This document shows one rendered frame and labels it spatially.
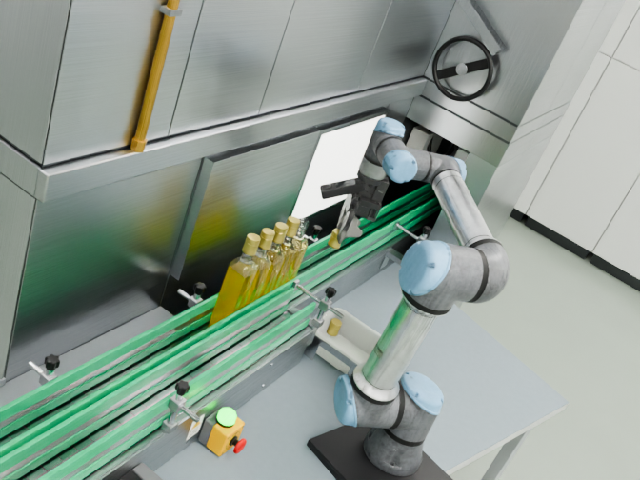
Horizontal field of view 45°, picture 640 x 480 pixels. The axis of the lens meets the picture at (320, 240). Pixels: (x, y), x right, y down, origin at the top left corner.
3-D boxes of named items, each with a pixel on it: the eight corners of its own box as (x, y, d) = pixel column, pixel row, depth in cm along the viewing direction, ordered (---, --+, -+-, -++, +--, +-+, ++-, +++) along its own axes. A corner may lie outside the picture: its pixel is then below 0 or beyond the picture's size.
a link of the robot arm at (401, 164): (436, 163, 184) (421, 142, 193) (394, 153, 180) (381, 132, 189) (423, 190, 188) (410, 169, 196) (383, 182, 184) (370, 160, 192)
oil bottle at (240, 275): (221, 315, 200) (244, 250, 190) (237, 328, 198) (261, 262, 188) (208, 324, 196) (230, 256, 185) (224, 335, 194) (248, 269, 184)
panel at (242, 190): (346, 193, 264) (382, 105, 247) (352, 198, 263) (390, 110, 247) (170, 274, 191) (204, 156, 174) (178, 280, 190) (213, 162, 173)
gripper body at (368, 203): (373, 225, 204) (390, 186, 198) (343, 216, 202) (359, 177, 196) (370, 210, 210) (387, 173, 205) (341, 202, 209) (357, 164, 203)
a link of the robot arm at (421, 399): (434, 444, 187) (456, 403, 181) (386, 441, 183) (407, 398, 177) (418, 410, 197) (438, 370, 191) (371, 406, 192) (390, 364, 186)
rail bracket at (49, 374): (32, 387, 160) (42, 338, 153) (54, 406, 157) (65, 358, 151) (16, 395, 156) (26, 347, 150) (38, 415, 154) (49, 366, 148)
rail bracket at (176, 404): (170, 421, 164) (185, 376, 158) (194, 442, 162) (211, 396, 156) (157, 430, 161) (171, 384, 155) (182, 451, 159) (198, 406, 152)
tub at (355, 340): (328, 326, 234) (337, 304, 230) (387, 368, 227) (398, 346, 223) (296, 348, 220) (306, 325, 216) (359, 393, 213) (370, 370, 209)
